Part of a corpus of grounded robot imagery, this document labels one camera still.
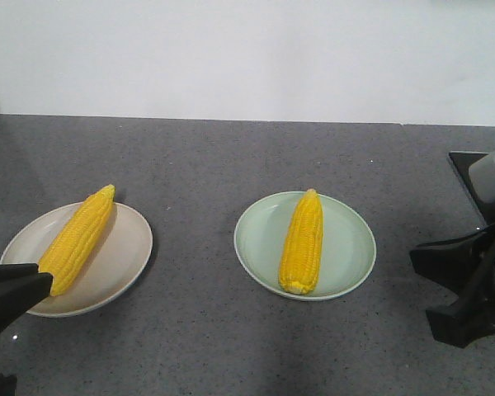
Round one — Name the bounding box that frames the yellow corn cob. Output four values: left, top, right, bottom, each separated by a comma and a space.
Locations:
278, 189, 323, 295

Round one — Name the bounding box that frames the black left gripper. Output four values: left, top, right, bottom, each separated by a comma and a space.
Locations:
0, 263, 53, 396

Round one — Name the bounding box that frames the tall yellow corn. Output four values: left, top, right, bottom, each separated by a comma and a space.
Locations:
38, 184, 116, 297

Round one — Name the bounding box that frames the white plate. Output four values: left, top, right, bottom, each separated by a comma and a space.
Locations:
0, 203, 153, 318

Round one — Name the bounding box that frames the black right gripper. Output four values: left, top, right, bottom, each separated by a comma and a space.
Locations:
409, 230, 495, 348

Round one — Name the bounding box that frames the pale green plate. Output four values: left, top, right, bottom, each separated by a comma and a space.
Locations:
233, 191, 377, 301

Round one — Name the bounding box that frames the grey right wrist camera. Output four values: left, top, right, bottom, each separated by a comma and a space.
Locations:
468, 150, 495, 208

